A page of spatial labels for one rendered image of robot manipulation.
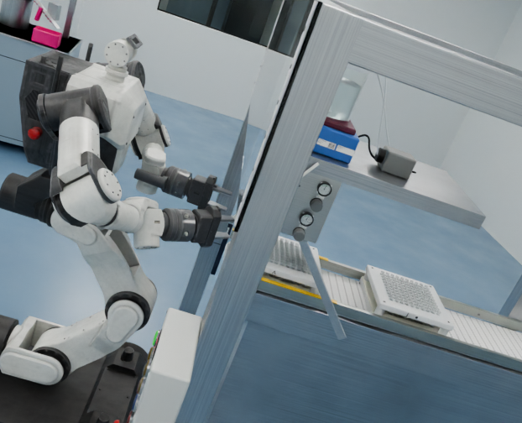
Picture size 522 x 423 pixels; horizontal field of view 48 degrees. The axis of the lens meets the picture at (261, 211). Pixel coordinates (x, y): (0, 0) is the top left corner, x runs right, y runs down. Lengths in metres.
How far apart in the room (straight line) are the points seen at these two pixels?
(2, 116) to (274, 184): 3.49
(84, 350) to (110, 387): 0.23
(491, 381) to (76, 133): 1.42
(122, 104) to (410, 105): 5.99
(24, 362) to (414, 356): 1.23
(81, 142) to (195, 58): 5.44
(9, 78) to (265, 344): 2.80
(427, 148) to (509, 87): 6.76
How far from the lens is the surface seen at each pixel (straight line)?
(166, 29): 6.69
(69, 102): 1.46
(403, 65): 0.82
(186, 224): 1.53
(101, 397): 2.16
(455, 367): 1.95
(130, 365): 2.28
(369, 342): 1.83
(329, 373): 1.94
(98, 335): 1.94
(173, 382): 0.88
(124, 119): 1.60
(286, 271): 1.71
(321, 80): 0.80
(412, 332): 1.84
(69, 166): 1.30
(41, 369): 2.07
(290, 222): 1.58
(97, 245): 1.79
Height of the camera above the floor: 1.66
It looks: 22 degrees down
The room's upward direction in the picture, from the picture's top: 21 degrees clockwise
